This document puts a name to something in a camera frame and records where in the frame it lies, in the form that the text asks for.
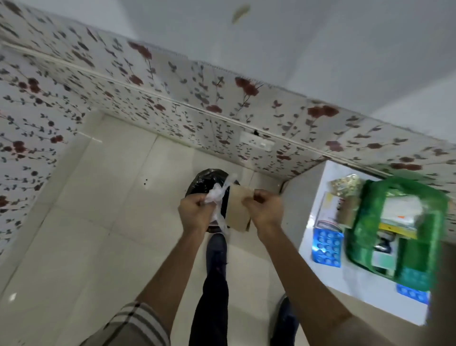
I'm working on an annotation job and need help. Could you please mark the person's right hand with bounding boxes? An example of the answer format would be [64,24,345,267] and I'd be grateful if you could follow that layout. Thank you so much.
[242,189,284,234]

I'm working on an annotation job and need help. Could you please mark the person's left hand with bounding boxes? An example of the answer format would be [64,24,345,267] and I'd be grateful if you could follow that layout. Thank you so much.
[178,193,217,236]

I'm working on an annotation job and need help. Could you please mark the white plastic bag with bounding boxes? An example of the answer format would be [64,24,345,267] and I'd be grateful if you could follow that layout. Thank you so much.
[204,174,238,236]

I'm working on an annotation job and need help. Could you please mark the brown paper bag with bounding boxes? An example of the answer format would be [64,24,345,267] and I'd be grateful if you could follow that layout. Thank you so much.
[225,185,255,232]

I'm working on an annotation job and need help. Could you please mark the person's right forearm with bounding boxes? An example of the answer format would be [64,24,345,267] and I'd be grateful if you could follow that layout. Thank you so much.
[256,226,357,334]

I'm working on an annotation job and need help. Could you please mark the person's left forearm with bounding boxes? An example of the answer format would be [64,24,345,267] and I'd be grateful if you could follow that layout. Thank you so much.
[135,228,208,321]

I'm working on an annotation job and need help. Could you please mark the trash bin with black liner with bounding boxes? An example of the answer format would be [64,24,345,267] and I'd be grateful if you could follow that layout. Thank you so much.
[185,169,232,234]

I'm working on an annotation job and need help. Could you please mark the person's dark left shoe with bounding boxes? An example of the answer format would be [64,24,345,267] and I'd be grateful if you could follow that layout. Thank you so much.
[206,233,228,276]

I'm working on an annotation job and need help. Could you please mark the person's dark shoe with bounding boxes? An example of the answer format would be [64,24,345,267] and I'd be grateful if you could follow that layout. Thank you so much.
[270,294,300,346]
[206,233,228,276]

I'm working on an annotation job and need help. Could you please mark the white medicine box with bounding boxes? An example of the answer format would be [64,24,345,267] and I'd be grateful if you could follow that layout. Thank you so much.
[315,192,348,232]

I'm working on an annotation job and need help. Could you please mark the blue blister pack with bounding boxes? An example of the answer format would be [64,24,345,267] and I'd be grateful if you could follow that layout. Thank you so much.
[311,226,345,268]
[396,283,430,306]

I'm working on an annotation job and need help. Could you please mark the gold blister pack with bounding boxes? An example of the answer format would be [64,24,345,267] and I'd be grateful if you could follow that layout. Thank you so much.
[329,174,363,197]

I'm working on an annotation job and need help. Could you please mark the small brown packet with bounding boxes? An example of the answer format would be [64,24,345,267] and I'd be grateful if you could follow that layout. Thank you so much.
[336,195,361,229]

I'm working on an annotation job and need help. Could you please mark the person's dark trouser leg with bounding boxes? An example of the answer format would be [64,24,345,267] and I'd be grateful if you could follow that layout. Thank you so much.
[188,265,229,346]

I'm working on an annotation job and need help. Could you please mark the person's dark right shoe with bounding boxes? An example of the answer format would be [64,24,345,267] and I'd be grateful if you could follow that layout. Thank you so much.
[270,294,300,346]

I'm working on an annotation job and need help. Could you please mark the striped shirt sleeve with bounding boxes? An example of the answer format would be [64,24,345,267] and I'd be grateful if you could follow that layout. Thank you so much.
[80,302,171,346]

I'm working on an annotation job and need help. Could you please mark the yellow box in pouch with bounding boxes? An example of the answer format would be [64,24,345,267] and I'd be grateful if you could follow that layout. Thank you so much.
[377,222,419,240]

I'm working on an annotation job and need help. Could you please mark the white box in pouch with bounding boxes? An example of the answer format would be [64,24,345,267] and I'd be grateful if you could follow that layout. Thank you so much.
[382,195,425,229]

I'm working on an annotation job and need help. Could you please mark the green mesh pouch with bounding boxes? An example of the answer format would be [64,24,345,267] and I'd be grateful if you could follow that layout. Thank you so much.
[345,177,450,292]

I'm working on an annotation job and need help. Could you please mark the long white cable conduit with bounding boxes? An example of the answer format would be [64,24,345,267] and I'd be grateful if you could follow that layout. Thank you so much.
[0,40,392,178]

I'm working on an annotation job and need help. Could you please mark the short white cable conduit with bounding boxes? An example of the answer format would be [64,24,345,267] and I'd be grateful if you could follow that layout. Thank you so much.
[76,130,104,144]

